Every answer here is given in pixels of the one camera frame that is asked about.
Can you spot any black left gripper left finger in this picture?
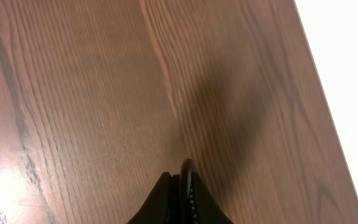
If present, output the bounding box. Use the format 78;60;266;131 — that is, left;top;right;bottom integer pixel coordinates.
127;172;181;224

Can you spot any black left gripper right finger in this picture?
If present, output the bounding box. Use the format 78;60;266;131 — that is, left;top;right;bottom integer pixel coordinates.
188;172;233;224

